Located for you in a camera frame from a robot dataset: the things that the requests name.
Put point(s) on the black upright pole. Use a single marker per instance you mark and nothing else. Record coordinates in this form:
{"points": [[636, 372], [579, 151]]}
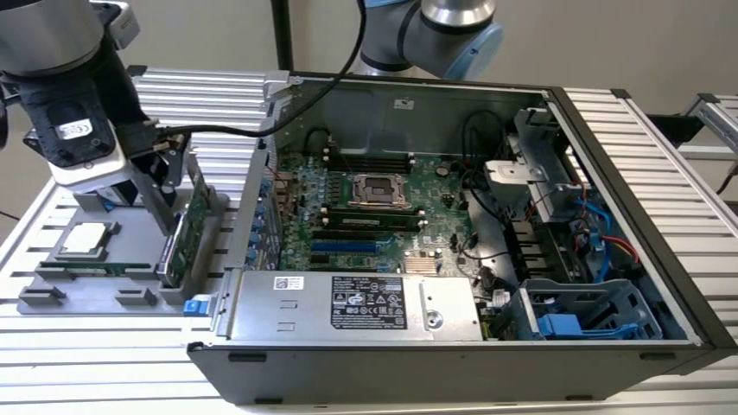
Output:
{"points": [[281, 34]]}

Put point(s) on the blue plastic disk bay latch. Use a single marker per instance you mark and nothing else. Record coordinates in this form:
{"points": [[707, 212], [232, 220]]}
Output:
{"points": [[559, 324]]}

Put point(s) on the silver power supply unit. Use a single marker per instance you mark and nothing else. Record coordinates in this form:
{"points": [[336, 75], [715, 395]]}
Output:
{"points": [[299, 320]]}

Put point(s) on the blue expansion slot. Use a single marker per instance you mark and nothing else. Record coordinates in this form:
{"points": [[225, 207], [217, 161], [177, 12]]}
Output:
{"points": [[346, 246]]}

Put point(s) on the blue case latch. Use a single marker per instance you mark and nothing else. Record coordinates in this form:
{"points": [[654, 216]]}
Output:
{"points": [[192, 308]]}

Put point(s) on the green motherboard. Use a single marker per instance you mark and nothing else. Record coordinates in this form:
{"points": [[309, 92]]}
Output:
{"points": [[426, 203]]}

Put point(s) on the hard disk in blue carrier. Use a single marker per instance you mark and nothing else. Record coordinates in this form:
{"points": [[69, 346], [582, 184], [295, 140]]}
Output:
{"points": [[117, 196]]}

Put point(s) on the CPU socket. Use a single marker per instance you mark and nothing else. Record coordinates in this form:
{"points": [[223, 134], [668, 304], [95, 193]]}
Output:
{"points": [[375, 188]]}

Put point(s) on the RAM stick with white label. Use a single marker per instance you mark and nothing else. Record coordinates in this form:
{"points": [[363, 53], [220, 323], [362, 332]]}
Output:
{"points": [[360, 221]]}

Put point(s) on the open black PC case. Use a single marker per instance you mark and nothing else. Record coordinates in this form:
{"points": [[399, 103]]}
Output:
{"points": [[403, 372]]}

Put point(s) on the grey metal drive bay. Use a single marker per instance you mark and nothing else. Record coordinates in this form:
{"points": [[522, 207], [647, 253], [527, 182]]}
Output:
{"points": [[512, 173]]}

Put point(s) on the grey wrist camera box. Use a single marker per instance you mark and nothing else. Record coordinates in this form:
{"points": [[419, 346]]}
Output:
{"points": [[124, 26]]}

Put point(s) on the grey parts rack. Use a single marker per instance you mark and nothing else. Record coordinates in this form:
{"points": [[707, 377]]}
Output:
{"points": [[132, 259]]}

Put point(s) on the green graphics card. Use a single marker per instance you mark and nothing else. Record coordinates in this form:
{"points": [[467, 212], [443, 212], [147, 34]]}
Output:
{"points": [[192, 233]]}

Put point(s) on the grey metal disk bay cage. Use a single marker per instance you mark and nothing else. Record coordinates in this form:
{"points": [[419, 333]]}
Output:
{"points": [[576, 287]]}

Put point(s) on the black expansion slot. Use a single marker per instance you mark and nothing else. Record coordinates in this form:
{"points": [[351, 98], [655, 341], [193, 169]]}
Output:
{"points": [[351, 235]]}

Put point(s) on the aluminium frame table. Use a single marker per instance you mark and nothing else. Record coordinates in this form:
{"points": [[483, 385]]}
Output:
{"points": [[718, 112]]}

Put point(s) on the round coin battery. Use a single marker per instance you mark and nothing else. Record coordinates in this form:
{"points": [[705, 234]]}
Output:
{"points": [[442, 170]]}

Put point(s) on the green RAM stick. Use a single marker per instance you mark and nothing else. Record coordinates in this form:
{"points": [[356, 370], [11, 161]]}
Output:
{"points": [[92, 269]]}

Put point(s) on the silver chipset heat sink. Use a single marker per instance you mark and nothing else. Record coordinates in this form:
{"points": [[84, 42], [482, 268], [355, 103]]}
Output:
{"points": [[422, 266]]}

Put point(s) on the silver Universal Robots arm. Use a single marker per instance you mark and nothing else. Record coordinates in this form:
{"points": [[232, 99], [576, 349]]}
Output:
{"points": [[52, 34]]}

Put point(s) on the black RAM slot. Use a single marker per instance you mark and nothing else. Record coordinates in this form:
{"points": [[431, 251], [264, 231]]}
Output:
{"points": [[374, 163], [368, 211], [371, 158], [371, 154], [375, 167]]}

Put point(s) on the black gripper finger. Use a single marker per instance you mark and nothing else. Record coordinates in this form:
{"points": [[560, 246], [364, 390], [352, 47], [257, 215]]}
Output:
{"points": [[151, 177], [175, 173]]}

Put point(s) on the silver CPU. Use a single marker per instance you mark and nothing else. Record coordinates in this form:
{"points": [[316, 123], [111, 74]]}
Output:
{"points": [[87, 238]]}

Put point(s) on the black table corner cap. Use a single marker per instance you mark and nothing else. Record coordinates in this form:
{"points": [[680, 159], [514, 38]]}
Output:
{"points": [[137, 70], [620, 93]]}

